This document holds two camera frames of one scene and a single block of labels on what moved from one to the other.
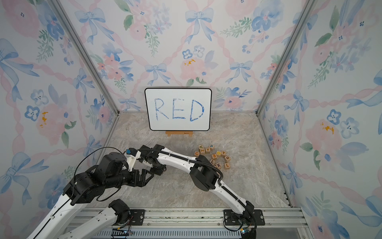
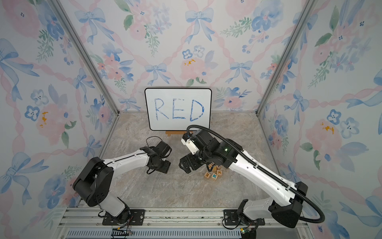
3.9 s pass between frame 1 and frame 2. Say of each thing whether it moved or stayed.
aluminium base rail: stayed
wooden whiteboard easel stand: stayed
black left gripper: moved
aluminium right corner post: stayed
